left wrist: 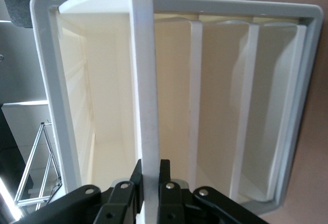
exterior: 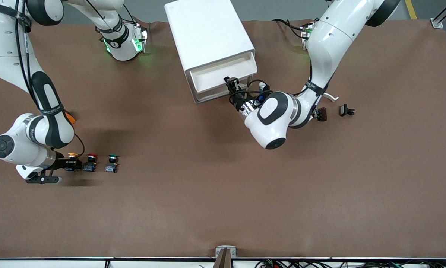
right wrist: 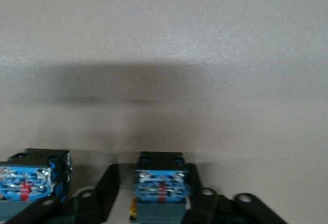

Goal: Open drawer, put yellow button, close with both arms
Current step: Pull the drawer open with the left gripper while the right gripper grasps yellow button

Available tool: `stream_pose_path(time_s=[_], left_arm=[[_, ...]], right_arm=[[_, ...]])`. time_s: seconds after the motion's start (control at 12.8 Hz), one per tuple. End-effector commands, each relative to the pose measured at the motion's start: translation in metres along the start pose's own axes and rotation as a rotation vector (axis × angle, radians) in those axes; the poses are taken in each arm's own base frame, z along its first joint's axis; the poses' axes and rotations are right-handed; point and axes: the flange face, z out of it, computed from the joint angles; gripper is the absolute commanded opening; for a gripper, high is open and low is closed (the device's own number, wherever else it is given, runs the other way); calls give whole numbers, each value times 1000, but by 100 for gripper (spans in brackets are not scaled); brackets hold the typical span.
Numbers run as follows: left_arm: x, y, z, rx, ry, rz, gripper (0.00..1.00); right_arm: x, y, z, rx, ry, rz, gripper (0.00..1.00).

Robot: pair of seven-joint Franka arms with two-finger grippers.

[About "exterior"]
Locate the white drawer cabinet housing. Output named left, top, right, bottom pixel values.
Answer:
left=165, top=0, right=256, bottom=105

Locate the brown camera mount post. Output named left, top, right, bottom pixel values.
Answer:
left=213, top=249, right=233, bottom=268

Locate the white cabinet drawer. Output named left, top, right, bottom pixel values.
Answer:
left=194, top=89, right=233, bottom=104
left=186, top=52, right=258, bottom=94

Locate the right arm base connector plate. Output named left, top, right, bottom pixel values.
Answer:
left=133, top=23, right=149, bottom=53

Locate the brown table cover mat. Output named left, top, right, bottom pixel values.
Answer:
left=0, top=19, right=446, bottom=259

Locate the white table edge rail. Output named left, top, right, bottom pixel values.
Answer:
left=0, top=257, right=446, bottom=268

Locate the yellow push button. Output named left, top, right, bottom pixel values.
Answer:
left=64, top=152, right=79, bottom=172

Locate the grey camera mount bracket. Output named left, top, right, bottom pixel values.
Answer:
left=215, top=246, right=237, bottom=258

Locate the black base power cable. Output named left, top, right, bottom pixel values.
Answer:
left=273, top=19, right=309, bottom=38

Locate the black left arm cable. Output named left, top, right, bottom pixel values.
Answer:
left=228, top=79, right=272, bottom=108

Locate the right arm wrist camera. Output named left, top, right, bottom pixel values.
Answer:
left=25, top=169, right=62, bottom=185

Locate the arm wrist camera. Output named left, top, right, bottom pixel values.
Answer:
left=25, top=169, right=62, bottom=185
left=253, top=82, right=272, bottom=106

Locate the red push button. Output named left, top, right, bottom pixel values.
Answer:
left=83, top=153, right=99, bottom=173

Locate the left arm base connector plate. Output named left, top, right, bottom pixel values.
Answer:
left=300, top=22, right=316, bottom=49

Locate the green push button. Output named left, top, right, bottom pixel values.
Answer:
left=105, top=153, right=120, bottom=173

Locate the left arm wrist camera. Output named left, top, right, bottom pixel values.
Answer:
left=253, top=82, right=272, bottom=106

